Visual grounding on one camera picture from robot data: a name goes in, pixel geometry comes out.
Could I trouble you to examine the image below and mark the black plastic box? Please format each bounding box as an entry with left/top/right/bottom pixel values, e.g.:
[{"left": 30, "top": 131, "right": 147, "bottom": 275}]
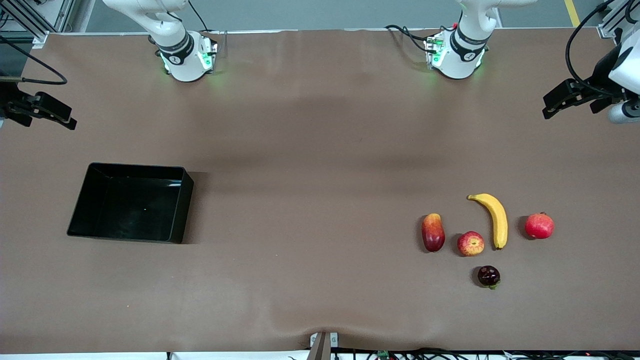
[{"left": 66, "top": 162, "right": 195, "bottom": 245}]

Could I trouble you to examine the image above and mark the yellow banana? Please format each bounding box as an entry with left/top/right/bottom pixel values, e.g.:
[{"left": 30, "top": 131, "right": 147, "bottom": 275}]
[{"left": 467, "top": 193, "right": 509, "bottom": 250}]

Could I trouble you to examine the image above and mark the red yellow apple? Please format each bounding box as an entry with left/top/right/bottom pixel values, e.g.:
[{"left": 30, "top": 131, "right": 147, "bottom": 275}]
[{"left": 457, "top": 230, "right": 485, "bottom": 257}]

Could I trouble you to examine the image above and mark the red yellow mango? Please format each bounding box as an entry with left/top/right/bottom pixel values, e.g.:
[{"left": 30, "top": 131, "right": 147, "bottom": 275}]
[{"left": 421, "top": 213, "right": 446, "bottom": 253}]

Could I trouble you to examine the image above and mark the dark purple mangosteen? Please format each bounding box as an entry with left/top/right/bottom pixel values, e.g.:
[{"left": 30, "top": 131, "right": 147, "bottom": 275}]
[{"left": 477, "top": 265, "right": 502, "bottom": 290}]

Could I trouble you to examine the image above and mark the brown table mat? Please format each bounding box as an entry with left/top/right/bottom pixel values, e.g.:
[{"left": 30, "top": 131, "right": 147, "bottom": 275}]
[{"left": 0, "top": 27, "right": 640, "bottom": 354}]

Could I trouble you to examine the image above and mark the grey aluminium frame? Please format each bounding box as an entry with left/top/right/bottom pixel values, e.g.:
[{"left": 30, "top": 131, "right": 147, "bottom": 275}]
[
  {"left": 597, "top": 0, "right": 640, "bottom": 40},
  {"left": 0, "top": 0, "right": 76, "bottom": 48}
]

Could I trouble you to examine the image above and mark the black left base cable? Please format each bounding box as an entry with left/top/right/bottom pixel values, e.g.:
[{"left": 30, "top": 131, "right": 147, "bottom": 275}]
[{"left": 384, "top": 24, "right": 432, "bottom": 54}]

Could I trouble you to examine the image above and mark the black base cable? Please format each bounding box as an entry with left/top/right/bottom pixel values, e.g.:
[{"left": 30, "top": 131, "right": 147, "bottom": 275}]
[
  {"left": 187, "top": 0, "right": 211, "bottom": 33},
  {"left": 384, "top": 24, "right": 432, "bottom": 54}
]

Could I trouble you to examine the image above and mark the black right base cable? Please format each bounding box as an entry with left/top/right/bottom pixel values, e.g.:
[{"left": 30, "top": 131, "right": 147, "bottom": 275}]
[{"left": 187, "top": 0, "right": 211, "bottom": 33}]

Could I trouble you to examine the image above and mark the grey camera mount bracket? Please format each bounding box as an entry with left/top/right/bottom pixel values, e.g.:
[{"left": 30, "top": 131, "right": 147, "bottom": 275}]
[{"left": 309, "top": 331, "right": 339, "bottom": 360}]

